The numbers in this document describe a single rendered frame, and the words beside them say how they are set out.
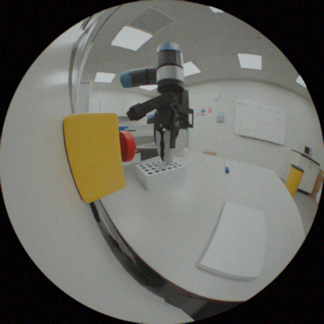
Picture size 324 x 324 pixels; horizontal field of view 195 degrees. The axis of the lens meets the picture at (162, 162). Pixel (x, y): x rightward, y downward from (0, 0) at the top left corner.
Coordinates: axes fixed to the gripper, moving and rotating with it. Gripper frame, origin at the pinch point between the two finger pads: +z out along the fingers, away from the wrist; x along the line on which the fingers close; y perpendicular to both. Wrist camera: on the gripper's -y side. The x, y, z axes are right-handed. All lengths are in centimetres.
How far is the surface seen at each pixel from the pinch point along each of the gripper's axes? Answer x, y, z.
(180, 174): -3.2, 3.6, 4.0
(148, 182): -3.2, -6.2, 3.4
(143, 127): 27.3, 5.7, -9.7
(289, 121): -120, 346, -91
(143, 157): 62, 18, 16
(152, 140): 17.5, 5.6, -3.6
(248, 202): -21.4, 8.9, 5.7
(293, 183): -117, 207, 46
